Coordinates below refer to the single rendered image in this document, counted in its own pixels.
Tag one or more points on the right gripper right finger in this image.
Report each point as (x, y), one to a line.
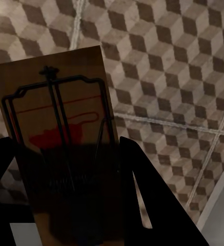
(171, 225)

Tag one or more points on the mousetrap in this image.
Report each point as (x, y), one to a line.
(58, 113)

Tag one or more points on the bathtub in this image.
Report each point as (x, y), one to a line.
(211, 221)

